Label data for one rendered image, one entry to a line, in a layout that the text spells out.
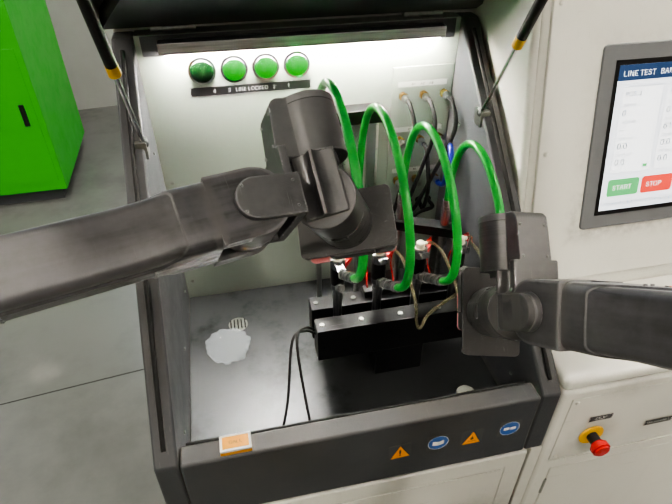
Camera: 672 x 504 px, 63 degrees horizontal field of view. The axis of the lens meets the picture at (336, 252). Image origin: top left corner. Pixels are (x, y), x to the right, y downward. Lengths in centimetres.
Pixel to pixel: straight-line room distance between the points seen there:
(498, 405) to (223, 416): 52
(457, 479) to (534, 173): 61
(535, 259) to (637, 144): 67
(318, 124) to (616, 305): 28
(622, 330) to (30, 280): 42
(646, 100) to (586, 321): 77
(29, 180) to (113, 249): 320
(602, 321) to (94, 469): 192
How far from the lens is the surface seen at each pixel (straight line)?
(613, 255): 126
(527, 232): 55
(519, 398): 104
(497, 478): 123
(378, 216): 56
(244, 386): 117
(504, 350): 67
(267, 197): 43
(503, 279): 56
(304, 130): 49
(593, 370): 108
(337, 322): 107
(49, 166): 355
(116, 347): 254
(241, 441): 93
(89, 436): 227
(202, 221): 42
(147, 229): 43
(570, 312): 47
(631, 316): 44
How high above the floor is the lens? 173
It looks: 37 degrees down
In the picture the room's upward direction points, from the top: straight up
